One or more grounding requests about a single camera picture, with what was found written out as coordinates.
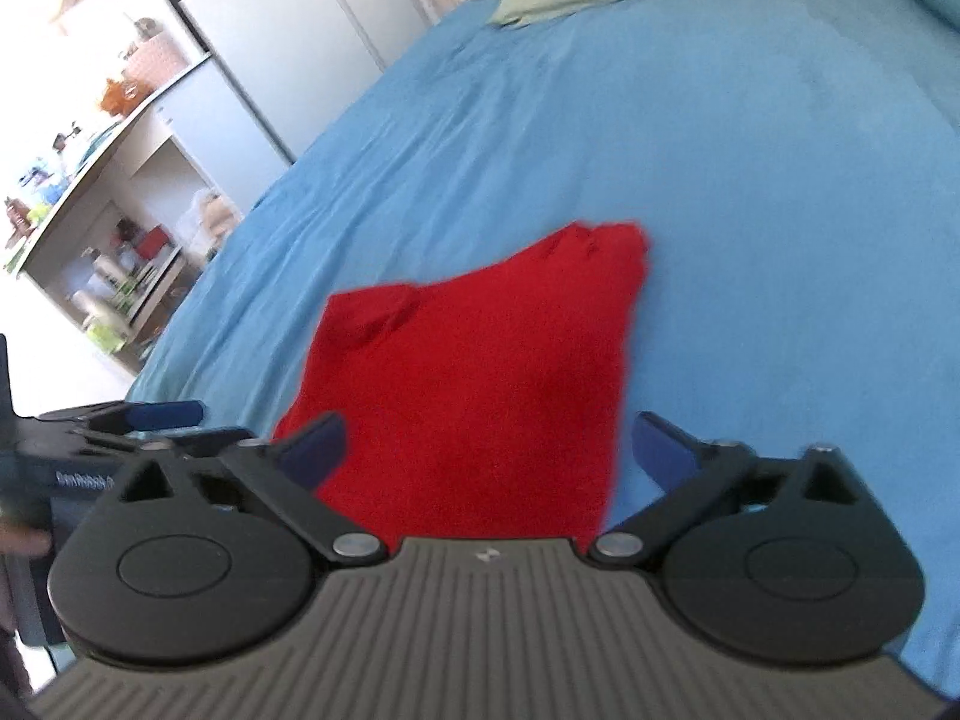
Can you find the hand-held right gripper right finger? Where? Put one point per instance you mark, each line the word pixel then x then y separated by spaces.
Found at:
pixel 660 451

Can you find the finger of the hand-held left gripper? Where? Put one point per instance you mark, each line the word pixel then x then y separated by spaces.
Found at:
pixel 165 412
pixel 202 439

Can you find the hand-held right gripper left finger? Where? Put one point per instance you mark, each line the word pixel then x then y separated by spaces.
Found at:
pixel 315 451

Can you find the red sweater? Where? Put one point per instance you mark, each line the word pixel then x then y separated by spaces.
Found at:
pixel 480 390

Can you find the person's left hand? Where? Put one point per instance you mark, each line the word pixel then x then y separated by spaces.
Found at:
pixel 26 541

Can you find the red box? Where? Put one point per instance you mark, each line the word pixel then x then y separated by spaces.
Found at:
pixel 154 241

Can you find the beige bag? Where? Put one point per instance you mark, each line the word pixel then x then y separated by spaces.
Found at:
pixel 217 216

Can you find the white shelf unit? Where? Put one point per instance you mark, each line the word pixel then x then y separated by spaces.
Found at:
pixel 161 157

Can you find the bed with blue sheet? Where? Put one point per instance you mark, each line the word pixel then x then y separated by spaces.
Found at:
pixel 675 165

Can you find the orange figurine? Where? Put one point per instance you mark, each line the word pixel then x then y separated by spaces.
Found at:
pixel 120 96

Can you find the pink basket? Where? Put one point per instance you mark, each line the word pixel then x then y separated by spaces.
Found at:
pixel 157 60

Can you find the white wardrobe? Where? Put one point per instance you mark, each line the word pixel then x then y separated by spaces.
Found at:
pixel 300 37

